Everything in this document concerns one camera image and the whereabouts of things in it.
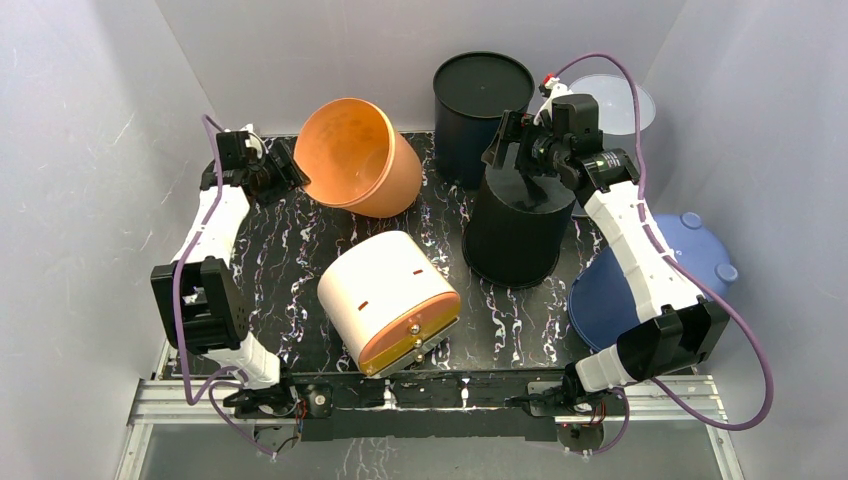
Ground dark navy bucket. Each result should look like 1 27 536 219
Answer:
433 51 535 190

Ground tan bucket black rim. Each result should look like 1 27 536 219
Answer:
294 98 423 218

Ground black bucket liner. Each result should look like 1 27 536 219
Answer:
462 163 576 289

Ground blue plastic bucket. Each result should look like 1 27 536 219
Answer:
568 212 739 352

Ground large grey container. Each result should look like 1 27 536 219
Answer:
569 74 636 136

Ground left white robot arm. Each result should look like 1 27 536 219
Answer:
150 125 310 416

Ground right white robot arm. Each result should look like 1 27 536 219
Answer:
482 94 729 414

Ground white orange drawer box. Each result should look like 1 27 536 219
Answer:
317 230 461 379

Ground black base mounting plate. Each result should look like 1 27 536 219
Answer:
223 367 623 442

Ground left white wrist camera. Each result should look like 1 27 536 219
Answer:
242 124 266 158

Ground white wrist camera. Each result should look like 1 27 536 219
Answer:
533 73 573 125
242 124 266 158

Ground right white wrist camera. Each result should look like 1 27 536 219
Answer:
533 73 573 125

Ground aluminium frame rail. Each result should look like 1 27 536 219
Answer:
115 374 745 480

